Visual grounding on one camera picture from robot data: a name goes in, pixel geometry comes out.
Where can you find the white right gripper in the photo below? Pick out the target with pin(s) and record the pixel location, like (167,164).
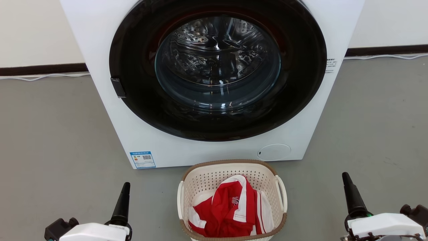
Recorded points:
(384,224)

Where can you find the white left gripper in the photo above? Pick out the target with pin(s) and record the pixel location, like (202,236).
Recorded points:
(93,232)

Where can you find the cream perforated laundry basket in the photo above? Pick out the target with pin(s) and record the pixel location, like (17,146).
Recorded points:
(207,177)

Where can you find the blue energy label sticker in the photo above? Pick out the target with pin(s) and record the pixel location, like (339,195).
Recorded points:
(142,160)

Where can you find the round white filter cover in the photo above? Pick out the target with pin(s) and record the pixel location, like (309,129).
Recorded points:
(274,152)

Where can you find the red and white garment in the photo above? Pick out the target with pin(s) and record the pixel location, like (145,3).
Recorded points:
(227,214)

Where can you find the black round washer door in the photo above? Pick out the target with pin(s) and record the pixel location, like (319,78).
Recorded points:
(137,100)

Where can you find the small black text sticker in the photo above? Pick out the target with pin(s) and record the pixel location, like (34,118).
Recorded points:
(331,65)

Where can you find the black baseboard strip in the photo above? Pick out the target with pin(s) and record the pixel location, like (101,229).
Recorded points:
(384,50)
(40,69)

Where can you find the white front-load washing machine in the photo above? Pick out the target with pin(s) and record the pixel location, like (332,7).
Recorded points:
(97,36)

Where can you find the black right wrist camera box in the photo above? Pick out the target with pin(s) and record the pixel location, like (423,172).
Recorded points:
(418,214)

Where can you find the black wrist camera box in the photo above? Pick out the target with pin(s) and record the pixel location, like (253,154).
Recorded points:
(418,214)
(58,228)

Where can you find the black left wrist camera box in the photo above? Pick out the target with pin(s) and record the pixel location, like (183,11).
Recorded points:
(58,228)

